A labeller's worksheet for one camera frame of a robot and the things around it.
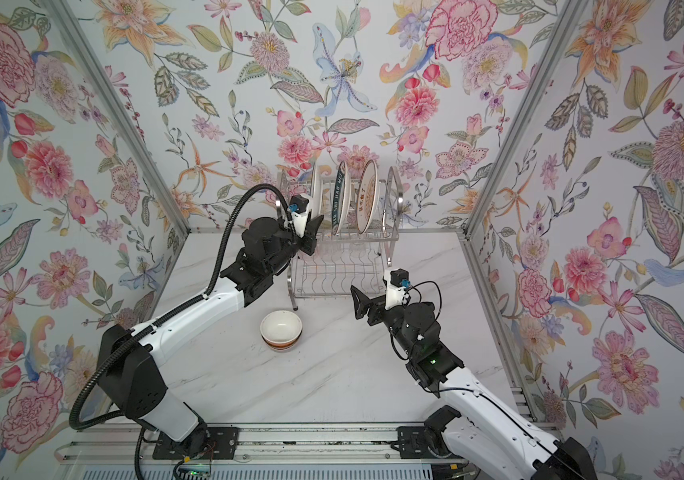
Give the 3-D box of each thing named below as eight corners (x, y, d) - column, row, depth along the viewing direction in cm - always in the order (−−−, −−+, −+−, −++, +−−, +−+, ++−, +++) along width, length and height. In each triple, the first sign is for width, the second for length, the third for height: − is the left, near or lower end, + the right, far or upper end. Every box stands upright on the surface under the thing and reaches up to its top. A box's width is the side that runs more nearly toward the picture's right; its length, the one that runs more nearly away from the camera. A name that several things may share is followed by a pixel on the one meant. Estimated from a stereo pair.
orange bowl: (263, 356, 89) (256, 343, 82) (268, 323, 96) (263, 309, 89) (302, 356, 89) (298, 343, 83) (304, 323, 96) (302, 309, 89)
